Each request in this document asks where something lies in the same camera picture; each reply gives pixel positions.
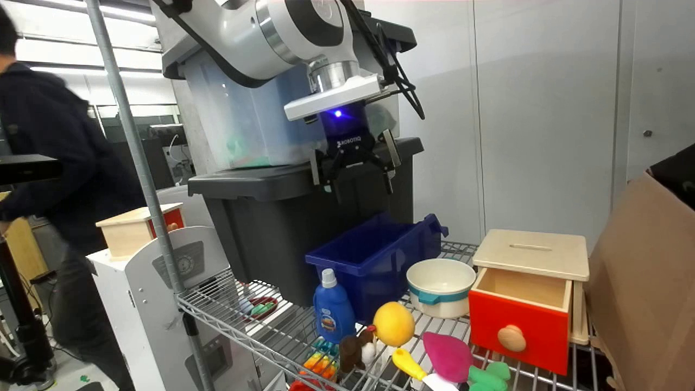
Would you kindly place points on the green plush toy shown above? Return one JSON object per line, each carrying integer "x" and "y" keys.
{"x": 496, "y": 375}

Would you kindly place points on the blue plastic storage bin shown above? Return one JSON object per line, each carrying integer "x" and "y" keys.
{"x": 373, "y": 258}

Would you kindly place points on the dark grey storage tote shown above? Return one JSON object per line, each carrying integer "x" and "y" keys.
{"x": 269, "y": 217}

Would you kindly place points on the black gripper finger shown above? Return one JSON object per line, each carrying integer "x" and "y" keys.
{"x": 325, "y": 169}
{"x": 393, "y": 156}

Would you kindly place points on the dark brown plush animal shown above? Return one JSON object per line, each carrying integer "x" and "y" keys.
{"x": 358, "y": 351}

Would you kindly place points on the person in dark jacket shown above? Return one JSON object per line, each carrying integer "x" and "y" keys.
{"x": 45, "y": 115}

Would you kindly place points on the small wooden box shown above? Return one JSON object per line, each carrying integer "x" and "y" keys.
{"x": 127, "y": 233}

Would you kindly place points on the pink plush toy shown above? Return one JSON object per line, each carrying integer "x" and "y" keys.
{"x": 451, "y": 356}

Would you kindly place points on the yellow plush ball toy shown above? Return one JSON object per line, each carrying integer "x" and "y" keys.
{"x": 394, "y": 324}

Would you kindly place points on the white cabinet machine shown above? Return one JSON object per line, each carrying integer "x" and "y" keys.
{"x": 148, "y": 324}

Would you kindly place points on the cardboard box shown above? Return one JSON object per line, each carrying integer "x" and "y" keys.
{"x": 645, "y": 279}

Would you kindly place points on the red wooden drawer box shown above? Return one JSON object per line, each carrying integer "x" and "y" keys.
{"x": 525, "y": 302}

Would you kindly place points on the wire shelf rack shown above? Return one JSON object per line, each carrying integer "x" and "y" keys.
{"x": 261, "y": 321}

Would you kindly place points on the white ceramic bowl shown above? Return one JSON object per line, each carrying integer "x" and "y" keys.
{"x": 440, "y": 286}

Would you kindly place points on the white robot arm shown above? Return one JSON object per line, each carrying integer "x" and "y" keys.
{"x": 351, "y": 61}

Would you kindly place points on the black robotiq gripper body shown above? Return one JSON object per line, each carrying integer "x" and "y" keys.
{"x": 348, "y": 138}

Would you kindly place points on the blue detergent bottle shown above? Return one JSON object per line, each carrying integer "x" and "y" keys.
{"x": 334, "y": 309}

